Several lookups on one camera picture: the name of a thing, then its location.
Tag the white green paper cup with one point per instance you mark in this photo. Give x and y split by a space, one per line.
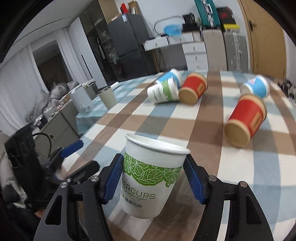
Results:
150 170
166 91

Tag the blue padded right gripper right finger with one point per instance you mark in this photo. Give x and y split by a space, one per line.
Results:
246 220

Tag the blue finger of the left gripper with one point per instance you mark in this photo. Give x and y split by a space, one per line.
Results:
62 152

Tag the white curtain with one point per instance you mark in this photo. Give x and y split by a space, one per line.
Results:
21 83

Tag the grey side cabinet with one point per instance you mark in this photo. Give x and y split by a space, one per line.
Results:
61 129

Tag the white drawer desk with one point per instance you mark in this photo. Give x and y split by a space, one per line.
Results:
184 52

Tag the dark glass cabinet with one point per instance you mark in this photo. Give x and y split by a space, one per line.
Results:
101 43

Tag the shoes on floor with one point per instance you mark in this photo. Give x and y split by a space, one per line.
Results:
288 89

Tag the black refrigerator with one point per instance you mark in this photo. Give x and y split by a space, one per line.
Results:
128 33

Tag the white paper roll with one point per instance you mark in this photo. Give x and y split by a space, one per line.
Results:
115 85

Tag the grey clothes pile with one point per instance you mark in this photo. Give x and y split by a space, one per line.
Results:
49 100

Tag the stack of shoe boxes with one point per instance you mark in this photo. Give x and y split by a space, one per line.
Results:
226 17

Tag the white suitcase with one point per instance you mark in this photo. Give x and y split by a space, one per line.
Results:
215 47

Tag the teal suitcase on top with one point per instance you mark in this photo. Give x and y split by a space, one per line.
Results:
208 14

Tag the silver suitcase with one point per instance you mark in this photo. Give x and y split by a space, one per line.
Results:
236 52

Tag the red paper cup centre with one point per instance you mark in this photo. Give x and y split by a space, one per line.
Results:
193 88

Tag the blue plastic bag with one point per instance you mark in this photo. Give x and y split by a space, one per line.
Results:
173 29

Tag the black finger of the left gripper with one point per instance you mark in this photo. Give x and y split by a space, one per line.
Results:
83 173

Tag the red paper cup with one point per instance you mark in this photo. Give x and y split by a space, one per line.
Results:
247 117
193 88

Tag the grey tumbler mug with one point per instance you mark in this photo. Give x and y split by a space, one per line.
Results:
107 97

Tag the red paper cup right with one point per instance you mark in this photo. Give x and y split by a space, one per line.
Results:
247 117

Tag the checkered tablecloth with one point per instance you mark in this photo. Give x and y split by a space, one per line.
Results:
267 164

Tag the wooden door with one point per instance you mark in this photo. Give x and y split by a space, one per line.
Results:
266 41

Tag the blue paper cup right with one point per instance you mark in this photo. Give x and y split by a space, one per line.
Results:
258 86

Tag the blue paper cup far left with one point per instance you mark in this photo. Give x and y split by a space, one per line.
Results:
173 73

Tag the blue paper cup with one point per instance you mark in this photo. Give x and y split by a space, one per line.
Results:
173 73
258 86

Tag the white appliance on table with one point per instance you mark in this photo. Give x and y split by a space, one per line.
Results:
81 99

